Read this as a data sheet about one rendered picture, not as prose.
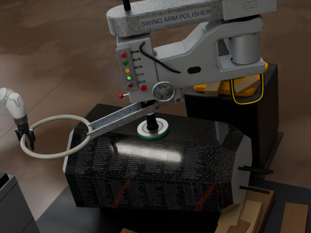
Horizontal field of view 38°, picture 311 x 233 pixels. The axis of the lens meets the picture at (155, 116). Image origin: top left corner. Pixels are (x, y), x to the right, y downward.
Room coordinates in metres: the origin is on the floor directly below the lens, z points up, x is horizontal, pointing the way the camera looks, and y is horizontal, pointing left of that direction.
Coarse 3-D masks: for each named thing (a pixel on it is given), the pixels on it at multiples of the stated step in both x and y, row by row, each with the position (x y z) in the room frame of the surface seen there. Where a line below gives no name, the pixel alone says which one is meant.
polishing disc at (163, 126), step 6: (156, 120) 2.61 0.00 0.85; (162, 120) 2.60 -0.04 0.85; (138, 126) 2.58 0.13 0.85; (144, 126) 2.57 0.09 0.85; (162, 126) 2.53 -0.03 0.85; (138, 132) 2.51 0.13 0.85; (144, 132) 2.50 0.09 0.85; (150, 132) 2.48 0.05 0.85; (156, 132) 2.47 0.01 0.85; (162, 132) 2.46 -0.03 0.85
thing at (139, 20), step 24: (144, 0) 2.64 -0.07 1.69; (168, 0) 2.55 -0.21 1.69; (192, 0) 2.48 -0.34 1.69; (216, 0) 2.42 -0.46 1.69; (240, 0) 2.39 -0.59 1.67; (264, 0) 2.38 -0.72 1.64; (120, 24) 2.44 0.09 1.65; (144, 24) 2.43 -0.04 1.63; (168, 24) 2.42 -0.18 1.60; (192, 24) 2.42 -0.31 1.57
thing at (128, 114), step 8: (136, 104) 2.60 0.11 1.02; (152, 104) 2.49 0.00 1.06; (160, 104) 2.48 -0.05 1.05; (168, 104) 2.48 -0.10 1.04; (120, 112) 2.60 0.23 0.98; (128, 112) 2.60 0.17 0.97; (136, 112) 2.49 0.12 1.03; (144, 112) 2.48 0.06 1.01; (96, 120) 2.62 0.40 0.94; (104, 120) 2.61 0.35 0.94; (112, 120) 2.60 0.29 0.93; (120, 120) 2.49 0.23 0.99; (128, 120) 2.49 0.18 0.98; (96, 128) 2.60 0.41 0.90; (104, 128) 2.50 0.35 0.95; (112, 128) 2.50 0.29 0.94; (96, 136) 2.50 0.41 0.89
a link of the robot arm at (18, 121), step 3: (24, 117) 2.60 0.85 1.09; (15, 120) 2.60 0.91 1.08; (18, 120) 2.59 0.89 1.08; (21, 120) 2.59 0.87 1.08; (24, 120) 2.60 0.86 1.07; (27, 120) 2.63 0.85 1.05; (15, 123) 2.61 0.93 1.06; (18, 123) 2.59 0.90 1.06; (21, 123) 2.59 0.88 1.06; (24, 123) 2.60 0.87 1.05
